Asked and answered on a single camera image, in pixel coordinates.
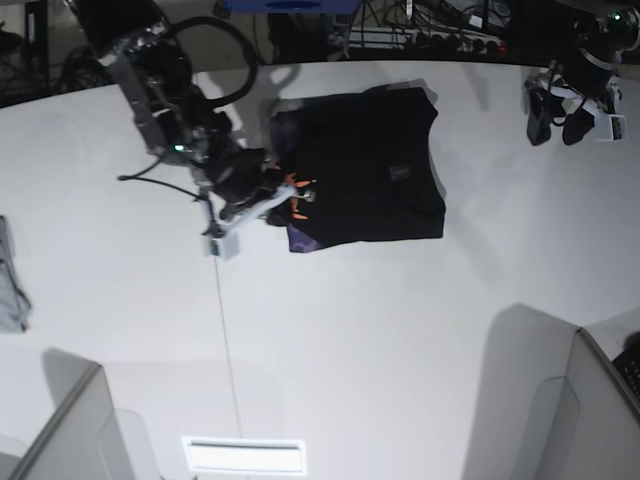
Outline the white power strip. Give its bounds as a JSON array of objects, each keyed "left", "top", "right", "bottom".
[{"left": 348, "top": 27, "right": 506, "bottom": 54}]

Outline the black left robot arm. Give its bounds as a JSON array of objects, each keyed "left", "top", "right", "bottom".
[{"left": 523, "top": 1, "right": 639, "bottom": 146}]

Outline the blue box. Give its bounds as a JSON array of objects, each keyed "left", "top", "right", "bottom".
[{"left": 222, "top": 0, "right": 360, "bottom": 14}]

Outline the black T-shirt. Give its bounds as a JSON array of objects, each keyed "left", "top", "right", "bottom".
[{"left": 269, "top": 85, "right": 446, "bottom": 254}]

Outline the white right partition panel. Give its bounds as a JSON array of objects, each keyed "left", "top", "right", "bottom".
[{"left": 534, "top": 329, "right": 639, "bottom": 480}]

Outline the white partition panel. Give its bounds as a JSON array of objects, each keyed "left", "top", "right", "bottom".
[
  {"left": 8, "top": 364, "right": 136, "bottom": 480},
  {"left": 534, "top": 329, "right": 639, "bottom": 480}
]

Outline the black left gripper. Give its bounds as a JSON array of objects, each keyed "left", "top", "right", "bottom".
[{"left": 526, "top": 47, "right": 620, "bottom": 146}]

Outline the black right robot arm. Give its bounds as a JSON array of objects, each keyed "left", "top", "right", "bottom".
[{"left": 68, "top": 1, "right": 287, "bottom": 221}]

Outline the black keyboard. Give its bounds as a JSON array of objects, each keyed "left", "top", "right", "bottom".
[{"left": 613, "top": 349, "right": 640, "bottom": 399}]

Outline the grey folded cloth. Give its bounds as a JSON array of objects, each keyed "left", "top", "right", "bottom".
[{"left": 1, "top": 216, "right": 31, "bottom": 334}]

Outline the white left partition panel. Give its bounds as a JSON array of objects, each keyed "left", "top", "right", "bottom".
[{"left": 8, "top": 364, "right": 136, "bottom": 480}]

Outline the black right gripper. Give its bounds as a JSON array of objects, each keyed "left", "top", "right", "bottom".
[{"left": 197, "top": 148, "right": 287, "bottom": 225}]

